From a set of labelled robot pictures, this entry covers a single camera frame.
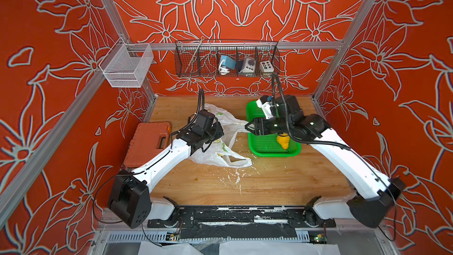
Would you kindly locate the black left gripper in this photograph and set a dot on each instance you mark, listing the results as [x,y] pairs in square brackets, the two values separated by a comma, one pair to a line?
[215,131]

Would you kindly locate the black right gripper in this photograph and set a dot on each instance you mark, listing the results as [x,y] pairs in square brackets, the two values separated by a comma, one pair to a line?
[262,126]

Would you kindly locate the green perforated plastic basket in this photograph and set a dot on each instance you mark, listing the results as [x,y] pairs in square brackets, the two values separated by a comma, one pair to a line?
[267,146]

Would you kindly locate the white lemon-print plastic bag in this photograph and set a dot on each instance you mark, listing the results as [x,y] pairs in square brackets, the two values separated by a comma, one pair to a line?
[220,153]

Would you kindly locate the yellow-orange plastic pear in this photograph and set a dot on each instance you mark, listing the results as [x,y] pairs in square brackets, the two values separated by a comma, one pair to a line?
[283,140]

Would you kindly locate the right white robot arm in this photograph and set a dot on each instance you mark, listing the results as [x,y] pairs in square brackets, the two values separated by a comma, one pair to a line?
[375,193]

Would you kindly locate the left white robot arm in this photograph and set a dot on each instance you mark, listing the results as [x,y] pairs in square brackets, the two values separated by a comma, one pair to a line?
[130,198]

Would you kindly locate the orange plastic tool case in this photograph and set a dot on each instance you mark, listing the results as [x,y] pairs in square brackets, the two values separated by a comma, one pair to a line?
[148,141]

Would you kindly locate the white button box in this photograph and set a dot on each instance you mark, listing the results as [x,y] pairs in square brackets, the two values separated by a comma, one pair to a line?
[266,67]

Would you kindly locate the white grey power adapter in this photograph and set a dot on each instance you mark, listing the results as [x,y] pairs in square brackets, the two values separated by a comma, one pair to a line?
[246,66]

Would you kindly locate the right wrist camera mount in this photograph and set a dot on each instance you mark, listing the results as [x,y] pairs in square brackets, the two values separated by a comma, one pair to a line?
[266,104]

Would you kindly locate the blue white charger with cable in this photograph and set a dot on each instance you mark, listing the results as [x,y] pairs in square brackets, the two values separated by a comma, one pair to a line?
[226,65]

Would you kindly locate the black wire wall basket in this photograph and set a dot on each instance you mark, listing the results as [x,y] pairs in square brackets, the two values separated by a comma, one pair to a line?
[200,58]

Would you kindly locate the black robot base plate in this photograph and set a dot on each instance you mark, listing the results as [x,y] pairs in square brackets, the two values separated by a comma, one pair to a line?
[200,222]

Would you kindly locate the clear acrylic wall box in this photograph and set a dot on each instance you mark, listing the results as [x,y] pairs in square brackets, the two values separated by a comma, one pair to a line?
[125,68]

